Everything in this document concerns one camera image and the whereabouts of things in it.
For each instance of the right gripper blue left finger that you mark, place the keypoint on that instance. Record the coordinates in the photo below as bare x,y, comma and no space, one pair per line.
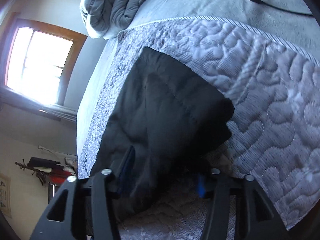
65,215

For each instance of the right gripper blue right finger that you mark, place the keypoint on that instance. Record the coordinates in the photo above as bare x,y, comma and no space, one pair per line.
241,201

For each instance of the black quilted pants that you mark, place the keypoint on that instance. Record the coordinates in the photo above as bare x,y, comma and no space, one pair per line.
172,118

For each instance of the red bag on rack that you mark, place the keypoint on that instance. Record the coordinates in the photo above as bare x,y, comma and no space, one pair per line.
58,177

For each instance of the wooden coat rack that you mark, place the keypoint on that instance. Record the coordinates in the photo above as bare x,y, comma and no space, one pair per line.
40,172

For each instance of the black garment on rack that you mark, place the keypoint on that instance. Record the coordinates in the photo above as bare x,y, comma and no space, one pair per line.
39,162

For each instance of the grey quilted bedspread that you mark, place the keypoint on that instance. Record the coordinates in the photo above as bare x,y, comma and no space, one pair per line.
274,87

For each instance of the wooden framed left window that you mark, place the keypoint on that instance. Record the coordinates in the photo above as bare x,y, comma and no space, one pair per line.
37,61

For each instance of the folded grey duvet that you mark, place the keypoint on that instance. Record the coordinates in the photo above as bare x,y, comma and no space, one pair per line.
106,18

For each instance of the light blue bed sheet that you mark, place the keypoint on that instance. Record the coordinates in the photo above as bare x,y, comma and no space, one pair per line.
301,31

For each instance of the white wire rack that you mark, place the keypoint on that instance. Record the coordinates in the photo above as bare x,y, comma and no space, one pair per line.
70,161

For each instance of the framed wall picture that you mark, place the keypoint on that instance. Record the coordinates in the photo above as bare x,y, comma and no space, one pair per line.
5,184

